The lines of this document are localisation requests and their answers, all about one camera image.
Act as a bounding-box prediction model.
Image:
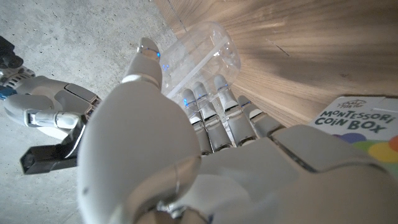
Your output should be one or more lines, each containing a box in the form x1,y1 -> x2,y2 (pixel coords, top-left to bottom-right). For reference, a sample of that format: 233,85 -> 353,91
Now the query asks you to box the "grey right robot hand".
2,74 -> 102,141

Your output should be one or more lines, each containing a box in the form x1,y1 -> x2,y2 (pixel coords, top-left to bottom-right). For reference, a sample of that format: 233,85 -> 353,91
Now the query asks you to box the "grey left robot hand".
77,37 -> 398,224

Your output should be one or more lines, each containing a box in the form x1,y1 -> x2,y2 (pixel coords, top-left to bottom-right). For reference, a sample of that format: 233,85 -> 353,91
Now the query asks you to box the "black trigger pump top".
20,113 -> 90,175

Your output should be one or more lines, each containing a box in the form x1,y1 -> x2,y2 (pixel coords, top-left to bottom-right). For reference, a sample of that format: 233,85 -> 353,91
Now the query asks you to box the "clear plastic spray bottle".
158,21 -> 242,100

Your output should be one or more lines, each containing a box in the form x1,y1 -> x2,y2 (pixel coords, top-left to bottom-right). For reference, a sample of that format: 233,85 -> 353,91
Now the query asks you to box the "colourful coin box package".
307,95 -> 398,180

